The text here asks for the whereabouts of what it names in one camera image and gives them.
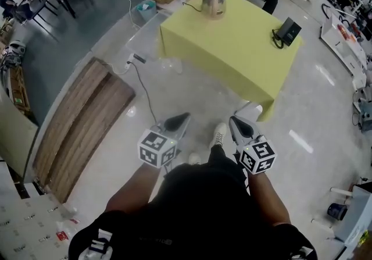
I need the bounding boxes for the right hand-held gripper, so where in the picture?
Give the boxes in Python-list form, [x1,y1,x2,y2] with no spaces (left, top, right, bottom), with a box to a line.
[228,115,278,176]

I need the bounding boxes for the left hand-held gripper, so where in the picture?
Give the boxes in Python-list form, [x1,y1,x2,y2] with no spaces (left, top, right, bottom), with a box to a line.
[137,112,192,169]

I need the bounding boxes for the silver electric kettle beige handle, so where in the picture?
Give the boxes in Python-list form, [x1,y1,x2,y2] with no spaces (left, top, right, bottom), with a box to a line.
[202,0,227,20]

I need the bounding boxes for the person's right forearm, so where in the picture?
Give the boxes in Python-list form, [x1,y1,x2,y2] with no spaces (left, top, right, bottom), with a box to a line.
[246,170,291,226]

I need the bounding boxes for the person's left forearm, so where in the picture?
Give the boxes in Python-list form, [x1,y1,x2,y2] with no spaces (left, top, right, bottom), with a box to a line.
[105,162,163,213]

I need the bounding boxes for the person's white right shoe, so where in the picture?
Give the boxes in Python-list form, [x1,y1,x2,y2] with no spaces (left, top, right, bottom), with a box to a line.
[208,122,228,149]

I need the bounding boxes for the person's white shoe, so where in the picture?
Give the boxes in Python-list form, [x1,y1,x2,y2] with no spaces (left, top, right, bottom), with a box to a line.
[208,122,228,149]
[187,152,202,166]

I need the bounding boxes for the person's white left shoe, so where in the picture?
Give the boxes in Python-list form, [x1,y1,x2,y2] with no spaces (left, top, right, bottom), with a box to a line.
[187,152,202,166]

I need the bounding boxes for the person's black trousers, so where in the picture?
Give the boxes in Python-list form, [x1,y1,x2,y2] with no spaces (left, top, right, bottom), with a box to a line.
[206,144,230,168]

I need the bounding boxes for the white power strip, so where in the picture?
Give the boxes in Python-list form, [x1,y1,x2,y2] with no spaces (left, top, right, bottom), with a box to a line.
[104,52,137,76]

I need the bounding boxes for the yellow-green tablecloth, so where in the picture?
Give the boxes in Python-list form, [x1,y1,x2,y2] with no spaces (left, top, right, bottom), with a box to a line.
[158,0,305,122]

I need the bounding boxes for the person's black shirt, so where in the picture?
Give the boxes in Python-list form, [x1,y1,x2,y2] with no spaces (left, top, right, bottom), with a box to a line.
[68,162,314,260]

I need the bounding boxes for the clear plastic storage box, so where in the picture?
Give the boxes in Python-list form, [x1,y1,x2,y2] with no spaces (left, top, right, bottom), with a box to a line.
[126,10,175,62]

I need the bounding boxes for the wooden floor board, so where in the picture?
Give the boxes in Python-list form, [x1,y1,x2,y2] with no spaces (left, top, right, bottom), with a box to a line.
[31,56,137,204]

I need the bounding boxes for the black desk telephone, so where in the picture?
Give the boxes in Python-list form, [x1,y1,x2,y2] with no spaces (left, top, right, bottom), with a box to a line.
[275,16,302,47]

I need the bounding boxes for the light blue waste bin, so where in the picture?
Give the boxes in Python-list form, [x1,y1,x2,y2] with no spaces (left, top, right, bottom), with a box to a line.
[136,0,158,23]

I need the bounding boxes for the black mesh waste basket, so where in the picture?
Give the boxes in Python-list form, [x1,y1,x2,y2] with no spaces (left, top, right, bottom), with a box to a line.
[327,202,349,222]

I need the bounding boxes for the grey standing machine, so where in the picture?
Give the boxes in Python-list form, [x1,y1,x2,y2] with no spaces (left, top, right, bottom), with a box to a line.
[352,58,372,133]

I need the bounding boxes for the white low cabinet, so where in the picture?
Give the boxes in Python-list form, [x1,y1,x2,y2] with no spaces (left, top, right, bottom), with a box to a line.
[319,14,369,91]

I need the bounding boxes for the red box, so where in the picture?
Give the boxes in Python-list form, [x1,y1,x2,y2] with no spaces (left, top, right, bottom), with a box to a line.
[337,24,357,43]

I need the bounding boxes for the light grey table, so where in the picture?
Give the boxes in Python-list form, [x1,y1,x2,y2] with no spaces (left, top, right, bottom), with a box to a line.
[330,183,372,260]

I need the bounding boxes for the clear plastic bag red label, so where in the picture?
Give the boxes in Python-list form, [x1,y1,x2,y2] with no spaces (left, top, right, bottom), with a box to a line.
[53,215,82,244]

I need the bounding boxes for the wooden pallets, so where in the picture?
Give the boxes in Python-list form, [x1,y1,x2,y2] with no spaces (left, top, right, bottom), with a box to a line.
[5,63,33,114]

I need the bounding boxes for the white black helmet device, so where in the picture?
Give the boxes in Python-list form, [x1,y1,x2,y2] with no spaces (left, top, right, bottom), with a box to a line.
[2,39,28,63]

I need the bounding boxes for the white locker cabinet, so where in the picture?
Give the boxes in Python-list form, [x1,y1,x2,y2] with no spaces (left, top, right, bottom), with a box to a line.
[0,162,82,260]

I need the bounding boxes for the thin black floor cable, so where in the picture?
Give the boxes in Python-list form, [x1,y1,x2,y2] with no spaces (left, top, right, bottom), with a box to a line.
[127,61,159,126]

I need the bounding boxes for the black coiled telephone cord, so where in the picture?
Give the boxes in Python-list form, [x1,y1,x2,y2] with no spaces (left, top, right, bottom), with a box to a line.
[271,28,286,49]

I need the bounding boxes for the thin dark cable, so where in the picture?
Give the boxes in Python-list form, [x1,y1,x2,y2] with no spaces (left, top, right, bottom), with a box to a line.
[182,2,204,13]

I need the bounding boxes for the white black backpack strap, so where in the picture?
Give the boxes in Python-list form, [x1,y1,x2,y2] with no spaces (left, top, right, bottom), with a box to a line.
[87,228,114,260]

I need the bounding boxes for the black vacuum hose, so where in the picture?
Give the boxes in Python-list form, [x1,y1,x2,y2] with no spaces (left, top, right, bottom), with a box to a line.
[321,2,334,20]

